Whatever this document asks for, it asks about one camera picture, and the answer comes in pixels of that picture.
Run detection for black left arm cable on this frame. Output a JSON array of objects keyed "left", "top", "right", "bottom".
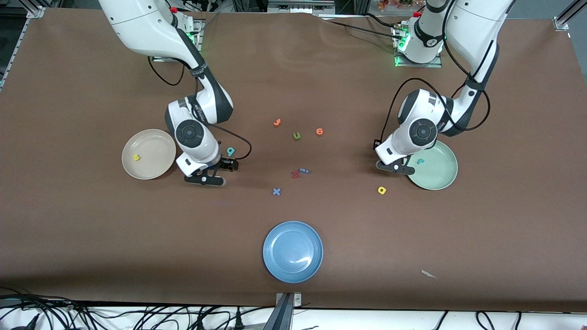
[{"left": 384, "top": 0, "right": 491, "bottom": 140}]

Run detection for black camera post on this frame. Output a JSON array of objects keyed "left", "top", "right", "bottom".
[{"left": 262, "top": 293, "right": 294, "bottom": 330}]

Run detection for black cable on table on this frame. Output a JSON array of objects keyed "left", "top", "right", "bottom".
[{"left": 321, "top": 13, "right": 404, "bottom": 39}]

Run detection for light green plate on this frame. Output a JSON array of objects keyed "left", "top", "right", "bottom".
[{"left": 405, "top": 140, "right": 458, "bottom": 191}]

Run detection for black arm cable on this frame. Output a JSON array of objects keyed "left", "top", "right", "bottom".
[
  {"left": 147, "top": 55, "right": 252, "bottom": 161},
  {"left": 384, "top": 0, "right": 491, "bottom": 140}
]

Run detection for grey metal rail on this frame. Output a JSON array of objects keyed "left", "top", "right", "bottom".
[{"left": 268, "top": 0, "right": 336, "bottom": 14}]

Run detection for beige brown plate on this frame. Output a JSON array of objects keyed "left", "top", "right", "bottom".
[{"left": 122, "top": 129, "right": 177, "bottom": 180}]

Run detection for blue plate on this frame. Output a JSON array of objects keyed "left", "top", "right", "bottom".
[{"left": 263, "top": 221, "right": 324, "bottom": 284}]

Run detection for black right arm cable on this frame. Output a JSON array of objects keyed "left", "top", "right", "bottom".
[{"left": 147, "top": 55, "right": 252, "bottom": 161}]

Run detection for orange artificial flowers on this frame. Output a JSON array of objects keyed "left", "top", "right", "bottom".
[{"left": 378, "top": 0, "right": 414, "bottom": 11}]

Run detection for small metal bracket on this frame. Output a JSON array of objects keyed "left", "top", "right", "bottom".
[{"left": 276, "top": 292, "right": 302, "bottom": 308}]

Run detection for aluminium frame profile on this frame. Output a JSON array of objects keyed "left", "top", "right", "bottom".
[
  {"left": 553, "top": 0, "right": 587, "bottom": 32},
  {"left": 0, "top": 6, "right": 46, "bottom": 92}
]

